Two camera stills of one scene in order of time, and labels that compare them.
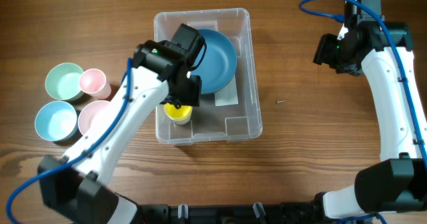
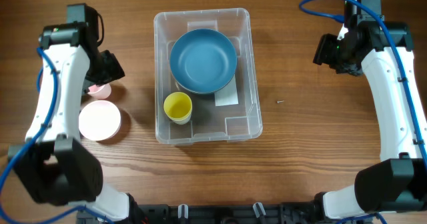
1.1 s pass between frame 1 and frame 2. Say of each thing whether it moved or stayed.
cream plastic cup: stayed
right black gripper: stayed
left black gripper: moved
